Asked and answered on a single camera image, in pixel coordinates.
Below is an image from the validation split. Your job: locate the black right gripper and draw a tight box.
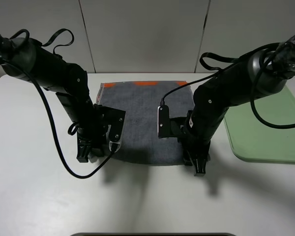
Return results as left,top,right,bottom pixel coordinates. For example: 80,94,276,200
178,135,210,177

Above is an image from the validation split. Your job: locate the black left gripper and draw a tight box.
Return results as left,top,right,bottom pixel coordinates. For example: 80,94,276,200
76,123,108,163

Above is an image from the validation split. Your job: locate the grey towel with orange patches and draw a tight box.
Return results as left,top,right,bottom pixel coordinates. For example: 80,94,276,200
98,81,185,166

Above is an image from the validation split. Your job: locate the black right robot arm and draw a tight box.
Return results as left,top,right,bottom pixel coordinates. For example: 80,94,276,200
181,35,295,176

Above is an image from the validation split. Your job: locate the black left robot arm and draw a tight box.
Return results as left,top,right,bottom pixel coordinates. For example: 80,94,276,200
0,29,106,162

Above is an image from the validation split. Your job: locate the light green plastic tray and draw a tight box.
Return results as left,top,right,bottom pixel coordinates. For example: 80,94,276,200
224,77,295,164

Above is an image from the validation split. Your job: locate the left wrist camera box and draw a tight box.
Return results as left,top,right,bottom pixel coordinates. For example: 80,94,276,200
101,106,126,152

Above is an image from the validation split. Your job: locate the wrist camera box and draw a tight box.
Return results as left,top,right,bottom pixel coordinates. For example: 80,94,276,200
157,105,171,138
101,106,126,152

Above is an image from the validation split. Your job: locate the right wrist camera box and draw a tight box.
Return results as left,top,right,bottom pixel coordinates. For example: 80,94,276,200
157,105,171,138

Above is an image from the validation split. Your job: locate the black left camera cable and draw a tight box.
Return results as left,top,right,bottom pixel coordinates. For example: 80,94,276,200
4,29,118,179

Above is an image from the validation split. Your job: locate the black camera cable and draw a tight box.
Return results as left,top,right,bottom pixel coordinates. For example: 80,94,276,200
4,29,118,179
159,41,295,130

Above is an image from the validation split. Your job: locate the black right camera cable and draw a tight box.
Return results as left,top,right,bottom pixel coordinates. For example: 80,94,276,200
159,41,295,130

